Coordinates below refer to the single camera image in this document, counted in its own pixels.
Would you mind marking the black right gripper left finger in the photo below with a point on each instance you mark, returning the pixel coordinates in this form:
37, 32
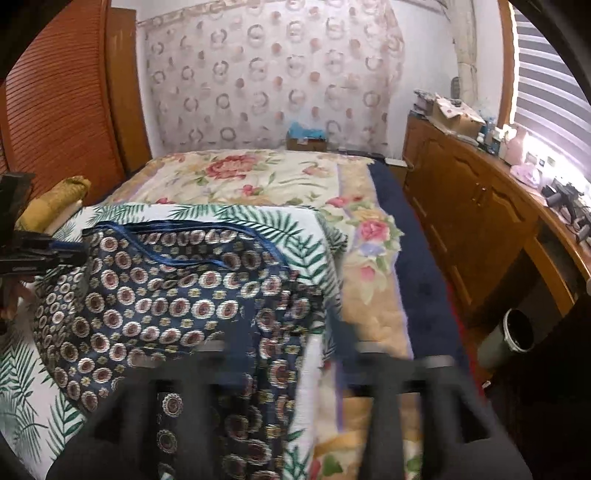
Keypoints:
227, 360

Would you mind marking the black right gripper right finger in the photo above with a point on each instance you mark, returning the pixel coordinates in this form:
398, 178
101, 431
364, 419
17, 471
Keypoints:
353, 365

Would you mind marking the navy patterned silk garment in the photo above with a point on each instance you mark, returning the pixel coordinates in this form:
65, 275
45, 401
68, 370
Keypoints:
122, 337

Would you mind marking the person's left hand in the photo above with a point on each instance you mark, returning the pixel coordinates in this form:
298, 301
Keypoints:
13, 290

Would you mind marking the gold patterned cushion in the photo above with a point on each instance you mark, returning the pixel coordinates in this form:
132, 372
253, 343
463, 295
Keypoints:
49, 212

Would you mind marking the floral bed quilt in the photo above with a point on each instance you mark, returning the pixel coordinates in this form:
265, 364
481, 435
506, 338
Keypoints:
344, 224

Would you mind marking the wooden louvered wardrobe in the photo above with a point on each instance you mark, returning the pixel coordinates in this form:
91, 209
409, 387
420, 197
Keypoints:
71, 104

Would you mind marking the palm leaf print blanket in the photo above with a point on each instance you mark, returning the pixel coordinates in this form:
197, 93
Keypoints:
37, 419

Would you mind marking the long wooden cabinet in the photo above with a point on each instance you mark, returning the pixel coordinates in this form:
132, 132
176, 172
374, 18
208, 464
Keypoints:
493, 237

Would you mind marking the cardboard box with blue cloth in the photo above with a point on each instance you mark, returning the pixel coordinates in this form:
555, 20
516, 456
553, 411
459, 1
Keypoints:
300, 138

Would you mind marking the black gripper on cabinet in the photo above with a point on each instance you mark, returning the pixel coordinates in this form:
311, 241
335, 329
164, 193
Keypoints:
582, 227
562, 196

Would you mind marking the open cardboard box on cabinet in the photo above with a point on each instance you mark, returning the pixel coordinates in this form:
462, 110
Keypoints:
457, 116

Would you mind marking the pink vase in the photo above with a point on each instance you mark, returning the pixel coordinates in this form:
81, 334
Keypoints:
516, 146

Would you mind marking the zebra window blind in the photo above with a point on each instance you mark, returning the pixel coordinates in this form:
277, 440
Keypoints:
549, 102

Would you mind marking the beige side curtain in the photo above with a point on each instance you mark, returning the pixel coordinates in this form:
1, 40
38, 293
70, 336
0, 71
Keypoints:
463, 21

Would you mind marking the patterned wall curtain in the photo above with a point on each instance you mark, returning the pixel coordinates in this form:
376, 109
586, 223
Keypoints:
240, 74

